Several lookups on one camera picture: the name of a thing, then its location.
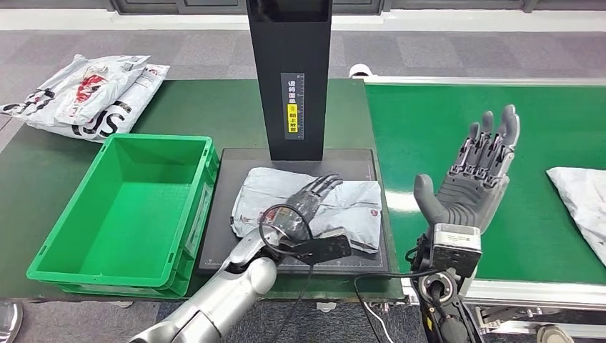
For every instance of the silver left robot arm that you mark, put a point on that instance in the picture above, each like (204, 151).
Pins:
(222, 298)

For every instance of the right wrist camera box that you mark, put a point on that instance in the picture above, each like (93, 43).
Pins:
(457, 248)

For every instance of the aluminium conveyor frame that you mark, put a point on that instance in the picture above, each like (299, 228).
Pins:
(521, 292)

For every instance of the green plastic crate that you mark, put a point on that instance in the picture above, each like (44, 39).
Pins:
(118, 213)

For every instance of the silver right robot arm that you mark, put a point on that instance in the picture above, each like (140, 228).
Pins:
(445, 307)

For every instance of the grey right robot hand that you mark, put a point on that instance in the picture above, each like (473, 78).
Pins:
(468, 199)

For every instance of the white conveyor roller end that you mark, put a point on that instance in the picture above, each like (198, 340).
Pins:
(361, 71)

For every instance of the grey caster wheel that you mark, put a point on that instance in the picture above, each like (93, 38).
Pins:
(554, 333)

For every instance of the white parcel bag red logo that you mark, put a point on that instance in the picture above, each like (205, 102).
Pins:
(97, 85)

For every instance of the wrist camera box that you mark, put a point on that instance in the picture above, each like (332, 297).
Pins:
(457, 248)
(326, 246)

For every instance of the black scanner column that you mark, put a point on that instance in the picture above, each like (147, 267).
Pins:
(289, 47)

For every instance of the black scanner base plate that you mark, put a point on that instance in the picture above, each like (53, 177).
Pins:
(215, 255)

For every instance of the white parcel bag black letters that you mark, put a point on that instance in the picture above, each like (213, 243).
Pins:
(139, 94)

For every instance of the grey parcel bag red print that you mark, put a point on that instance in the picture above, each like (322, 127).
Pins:
(350, 208)

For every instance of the grey rounded floor object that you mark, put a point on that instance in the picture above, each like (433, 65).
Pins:
(9, 322)

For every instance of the black yellow label strip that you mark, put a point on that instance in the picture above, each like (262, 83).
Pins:
(292, 104)

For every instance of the green conveyor belt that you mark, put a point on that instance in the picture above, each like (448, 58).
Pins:
(426, 132)

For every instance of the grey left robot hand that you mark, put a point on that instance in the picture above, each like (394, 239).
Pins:
(303, 208)

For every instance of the dark green work table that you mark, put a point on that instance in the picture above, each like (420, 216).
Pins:
(213, 109)

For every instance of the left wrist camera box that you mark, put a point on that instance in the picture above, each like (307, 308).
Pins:
(326, 246)

